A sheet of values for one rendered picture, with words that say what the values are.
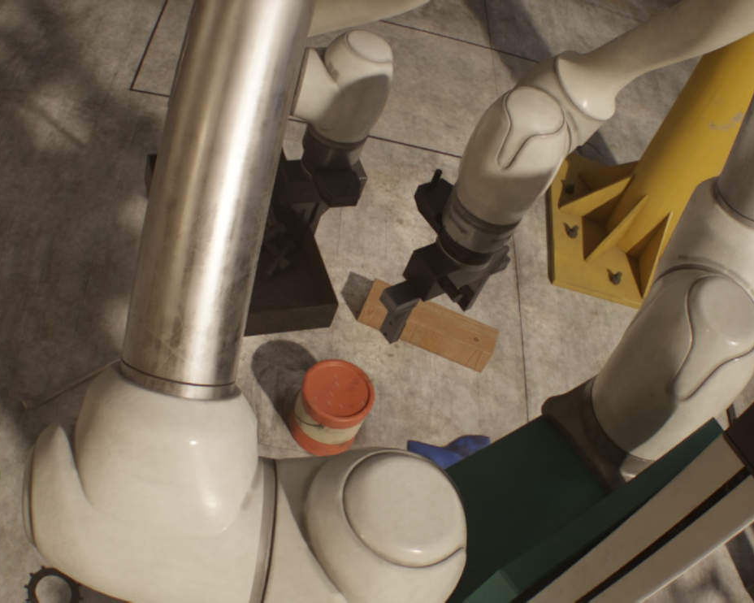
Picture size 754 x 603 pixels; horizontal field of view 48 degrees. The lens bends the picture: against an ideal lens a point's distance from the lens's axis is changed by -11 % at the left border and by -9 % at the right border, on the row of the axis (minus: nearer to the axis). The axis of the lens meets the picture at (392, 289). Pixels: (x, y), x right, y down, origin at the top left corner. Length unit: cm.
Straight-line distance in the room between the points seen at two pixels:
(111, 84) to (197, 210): 264
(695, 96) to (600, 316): 82
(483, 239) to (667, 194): 210
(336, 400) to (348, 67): 127
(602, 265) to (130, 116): 173
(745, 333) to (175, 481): 64
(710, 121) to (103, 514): 252
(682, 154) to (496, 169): 208
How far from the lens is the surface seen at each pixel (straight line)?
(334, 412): 232
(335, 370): 239
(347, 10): 103
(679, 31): 93
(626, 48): 105
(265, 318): 136
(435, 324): 269
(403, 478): 74
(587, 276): 317
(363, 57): 122
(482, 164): 103
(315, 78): 124
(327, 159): 132
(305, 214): 144
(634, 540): 66
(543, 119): 100
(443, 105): 359
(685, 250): 117
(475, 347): 269
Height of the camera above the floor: 212
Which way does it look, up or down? 48 degrees down
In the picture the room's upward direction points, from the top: 25 degrees clockwise
